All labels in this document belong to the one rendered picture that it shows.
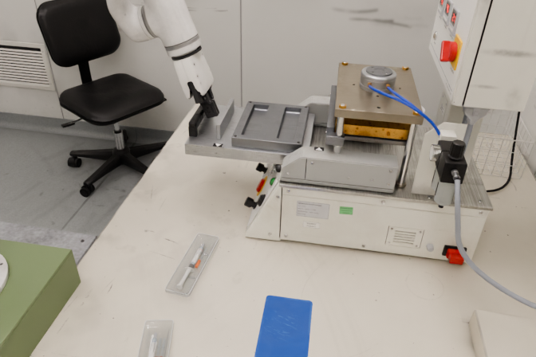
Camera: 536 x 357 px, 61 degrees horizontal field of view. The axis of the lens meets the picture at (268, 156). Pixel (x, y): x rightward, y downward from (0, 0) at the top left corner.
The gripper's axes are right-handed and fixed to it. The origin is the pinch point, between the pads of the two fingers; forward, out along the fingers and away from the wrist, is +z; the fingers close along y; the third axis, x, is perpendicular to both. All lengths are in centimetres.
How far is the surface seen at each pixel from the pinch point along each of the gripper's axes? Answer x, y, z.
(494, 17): 63, 16, -10
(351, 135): 33.5, 10.0, 10.0
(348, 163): 32.3, 16.4, 13.3
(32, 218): -141, -57, 57
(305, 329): 19, 41, 34
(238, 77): -40, -139, 40
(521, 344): 58, 40, 44
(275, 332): 13, 43, 33
